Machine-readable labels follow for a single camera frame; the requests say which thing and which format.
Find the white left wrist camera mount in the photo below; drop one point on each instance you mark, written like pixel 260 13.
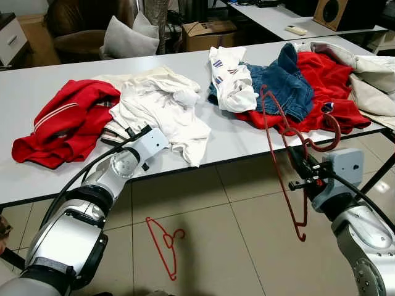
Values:
pixel 151 145

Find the blue denim garment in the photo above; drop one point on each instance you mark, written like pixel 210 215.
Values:
pixel 284 86

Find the plain white shirt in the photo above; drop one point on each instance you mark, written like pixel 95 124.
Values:
pixel 166 117

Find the brown leather armchair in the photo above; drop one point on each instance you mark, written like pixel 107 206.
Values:
pixel 80 18

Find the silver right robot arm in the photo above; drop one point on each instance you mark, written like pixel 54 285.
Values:
pixel 364 240

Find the white drawer unit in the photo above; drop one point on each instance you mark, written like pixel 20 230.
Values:
pixel 12 40

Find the pale blue right wrist camera mount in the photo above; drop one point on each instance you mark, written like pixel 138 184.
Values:
pixel 345 166

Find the grey pillow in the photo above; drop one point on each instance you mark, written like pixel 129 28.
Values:
pixel 126 43

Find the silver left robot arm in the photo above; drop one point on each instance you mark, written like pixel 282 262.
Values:
pixel 62 246

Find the plain red garment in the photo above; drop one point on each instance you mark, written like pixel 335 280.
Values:
pixel 327 74

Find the black table leg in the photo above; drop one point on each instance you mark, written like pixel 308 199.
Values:
pixel 374 175

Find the white shirt blue red stripes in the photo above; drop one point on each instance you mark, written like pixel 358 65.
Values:
pixel 231 86

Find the white dark striped cloth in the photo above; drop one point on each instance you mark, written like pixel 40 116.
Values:
pixel 114 132

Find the beige jacket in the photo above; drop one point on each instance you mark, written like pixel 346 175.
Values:
pixel 373 68

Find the wooden speaker with black cone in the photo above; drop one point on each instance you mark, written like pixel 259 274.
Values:
pixel 333 12

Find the low open cardboard box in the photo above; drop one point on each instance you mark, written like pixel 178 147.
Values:
pixel 210 37

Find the red jacket with white stripes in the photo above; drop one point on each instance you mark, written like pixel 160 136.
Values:
pixel 74 105

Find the white remote control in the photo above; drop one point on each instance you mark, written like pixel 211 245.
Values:
pixel 296 29

